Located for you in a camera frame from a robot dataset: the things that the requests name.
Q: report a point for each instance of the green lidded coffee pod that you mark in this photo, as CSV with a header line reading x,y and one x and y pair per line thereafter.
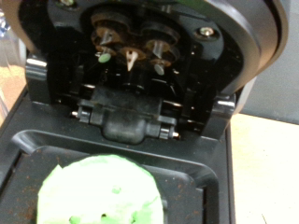
x,y
99,186

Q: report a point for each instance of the black Keurig coffee machine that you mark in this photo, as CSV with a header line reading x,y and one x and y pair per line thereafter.
x,y
124,118

